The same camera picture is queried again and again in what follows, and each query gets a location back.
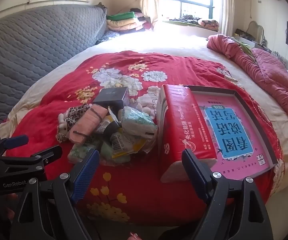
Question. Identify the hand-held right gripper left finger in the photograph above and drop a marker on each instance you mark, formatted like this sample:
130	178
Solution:
86	175

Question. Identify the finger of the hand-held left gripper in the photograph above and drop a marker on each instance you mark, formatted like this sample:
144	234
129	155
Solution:
34	156
16	141

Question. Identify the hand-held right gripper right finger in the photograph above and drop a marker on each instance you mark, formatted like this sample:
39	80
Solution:
194	176

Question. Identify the pale green floral pack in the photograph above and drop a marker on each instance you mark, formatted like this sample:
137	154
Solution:
80	152

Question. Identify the green sponge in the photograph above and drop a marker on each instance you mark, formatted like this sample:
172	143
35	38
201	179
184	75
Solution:
109	152

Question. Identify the yellow white barcode packet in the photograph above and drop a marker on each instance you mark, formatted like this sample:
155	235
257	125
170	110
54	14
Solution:
126	145

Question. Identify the red tissue pack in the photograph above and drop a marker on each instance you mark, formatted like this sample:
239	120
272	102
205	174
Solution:
181	125

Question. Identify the grey tray with pink print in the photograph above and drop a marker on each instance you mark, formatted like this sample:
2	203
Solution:
234	135

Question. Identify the leopard print scrunchie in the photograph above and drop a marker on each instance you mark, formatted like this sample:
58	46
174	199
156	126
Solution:
75	116

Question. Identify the teal patterned tissue pack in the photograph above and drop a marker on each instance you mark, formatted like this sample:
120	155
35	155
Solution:
136	121

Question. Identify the red floral blanket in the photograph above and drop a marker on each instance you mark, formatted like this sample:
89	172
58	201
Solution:
134	187

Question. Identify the pink folded towel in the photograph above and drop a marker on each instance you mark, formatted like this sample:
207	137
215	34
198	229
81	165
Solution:
86	125

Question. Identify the black box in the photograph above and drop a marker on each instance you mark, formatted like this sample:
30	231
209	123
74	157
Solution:
111	96

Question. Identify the grey quilted headboard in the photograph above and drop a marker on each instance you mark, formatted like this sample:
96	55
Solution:
34	45

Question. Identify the pink quilt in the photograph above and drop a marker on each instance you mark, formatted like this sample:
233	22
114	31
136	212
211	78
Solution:
271	80

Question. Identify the cream bed sheet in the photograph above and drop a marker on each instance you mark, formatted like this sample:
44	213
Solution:
184	47

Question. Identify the green cloth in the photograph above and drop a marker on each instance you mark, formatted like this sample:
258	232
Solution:
246	47

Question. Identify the dark floral pillow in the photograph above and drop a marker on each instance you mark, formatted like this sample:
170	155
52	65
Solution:
107	36

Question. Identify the patterned cushion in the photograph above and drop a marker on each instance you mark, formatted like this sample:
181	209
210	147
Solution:
209	23

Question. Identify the stack of folded blankets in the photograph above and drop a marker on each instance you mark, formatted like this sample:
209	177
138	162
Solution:
124	22

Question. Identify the white ornate mirror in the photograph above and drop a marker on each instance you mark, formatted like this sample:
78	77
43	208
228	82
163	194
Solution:
254	30

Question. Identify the window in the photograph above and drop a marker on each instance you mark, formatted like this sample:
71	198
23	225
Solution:
194	7

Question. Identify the cream curtain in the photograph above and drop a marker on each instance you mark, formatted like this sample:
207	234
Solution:
226	5
149	2

